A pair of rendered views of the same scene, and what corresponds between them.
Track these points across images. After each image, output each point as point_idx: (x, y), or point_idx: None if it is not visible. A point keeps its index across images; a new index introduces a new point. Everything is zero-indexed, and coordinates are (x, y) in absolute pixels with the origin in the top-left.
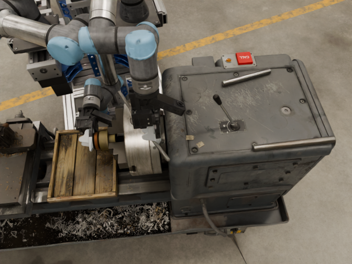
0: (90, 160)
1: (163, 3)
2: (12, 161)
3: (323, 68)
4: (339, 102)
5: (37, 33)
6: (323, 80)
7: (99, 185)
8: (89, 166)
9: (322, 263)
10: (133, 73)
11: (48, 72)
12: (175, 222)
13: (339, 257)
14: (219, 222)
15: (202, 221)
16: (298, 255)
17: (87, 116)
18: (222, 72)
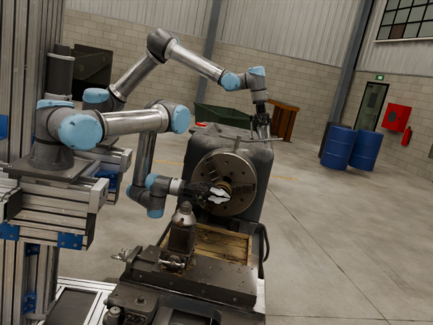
0: (207, 242)
1: None
2: (202, 264)
3: (108, 206)
4: (145, 215)
5: (151, 113)
6: (120, 211)
7: (238, 244)
8: (214, 244)
9: (268, 276)
10: (264, 85)
11: (105, 193)
12: None
13: (265, 269)
14: (254, 257)
15: (252, 264)
16: None
17: (196, 184)
18: (208, 129)
